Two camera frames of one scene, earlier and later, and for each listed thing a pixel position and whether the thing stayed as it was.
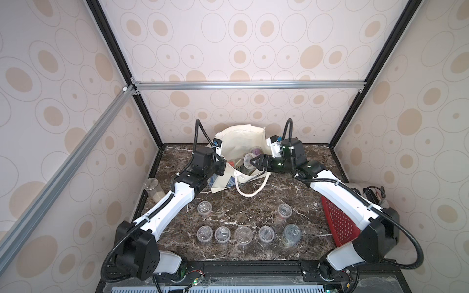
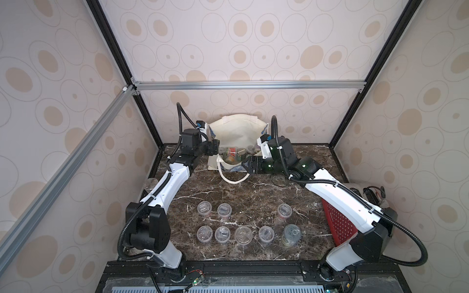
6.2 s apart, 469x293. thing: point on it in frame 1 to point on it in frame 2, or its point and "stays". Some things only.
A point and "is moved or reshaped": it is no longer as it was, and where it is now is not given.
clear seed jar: [222, 234] stays
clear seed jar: [243, 235] stays
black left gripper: [221, 163] to [212, 146]
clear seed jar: [204, 209] stays
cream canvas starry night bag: [240, 145] is moved or reshaped
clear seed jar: [204, 234] stays
